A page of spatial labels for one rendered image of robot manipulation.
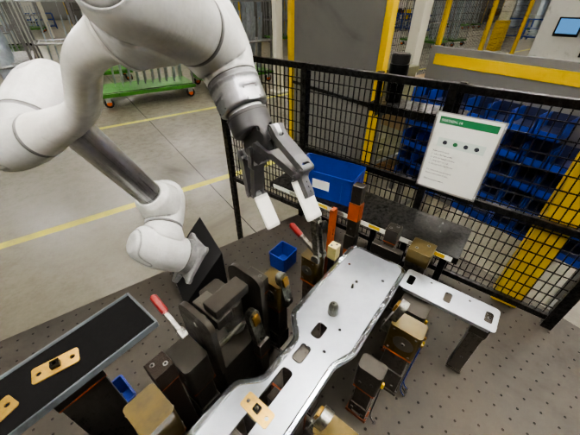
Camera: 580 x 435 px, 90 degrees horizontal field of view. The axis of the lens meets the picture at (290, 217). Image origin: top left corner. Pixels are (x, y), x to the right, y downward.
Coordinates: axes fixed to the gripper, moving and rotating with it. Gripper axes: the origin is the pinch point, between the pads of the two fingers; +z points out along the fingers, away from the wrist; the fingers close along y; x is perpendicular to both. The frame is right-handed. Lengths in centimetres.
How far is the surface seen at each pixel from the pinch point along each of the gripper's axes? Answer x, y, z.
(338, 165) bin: 75, -56, -5
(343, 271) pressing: 35, -34, 30
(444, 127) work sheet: 84, -9, -3
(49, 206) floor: -48, -352, -83
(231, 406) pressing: -18.8, -26.7, 37.8
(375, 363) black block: 16, -14, 48
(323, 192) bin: 60, -57, 4
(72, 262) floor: -48, -263, -16
